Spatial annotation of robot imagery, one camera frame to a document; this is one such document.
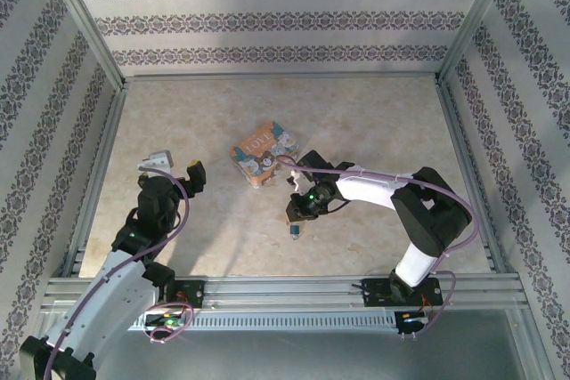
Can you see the small teal padlock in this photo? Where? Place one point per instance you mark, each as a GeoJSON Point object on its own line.
{"type": "Point", "coordinates": [295, 231]}

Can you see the orange LOVE print tin box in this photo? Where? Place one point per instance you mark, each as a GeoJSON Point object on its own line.
{"type": "Point", "coordinates": [263, 153]}

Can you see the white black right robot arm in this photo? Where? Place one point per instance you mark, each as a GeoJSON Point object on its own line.
{"type": "Point", "coordinates": [365, 188]}

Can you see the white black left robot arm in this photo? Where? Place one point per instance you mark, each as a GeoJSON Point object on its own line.
{"type": "Point", "coordinates": [111, 300]}

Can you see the grey metal sheet panel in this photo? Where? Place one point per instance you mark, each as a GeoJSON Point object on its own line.
{"type": "Point", "coordinates": [289, 358]}

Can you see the aluminium table side rail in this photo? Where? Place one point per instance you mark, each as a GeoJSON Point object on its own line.
{"type": "Point", "coordinates": [100, 166]}
{"type": "Point", "coordinates": [463, 153]}

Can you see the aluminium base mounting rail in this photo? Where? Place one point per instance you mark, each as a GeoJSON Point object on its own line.
{"type": "Point", "coordinates": [285, 291]}

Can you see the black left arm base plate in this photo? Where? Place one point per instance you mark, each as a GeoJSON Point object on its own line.
{"type": "Point", "coordinates": [196, 293]}

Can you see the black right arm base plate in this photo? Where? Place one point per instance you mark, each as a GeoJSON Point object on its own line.
{"type": "Point", "coordinates": [374, 293]}

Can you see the aluminium table back rail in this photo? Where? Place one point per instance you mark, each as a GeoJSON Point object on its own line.
{"type": "Point", "coordinates": [280, 77]}

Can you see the aluminium frame post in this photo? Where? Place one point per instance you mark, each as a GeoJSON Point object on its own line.
{"type": "Point", "coordinates": [485, 15]}
{"type": "Point", "coordinates": [80, 19]}

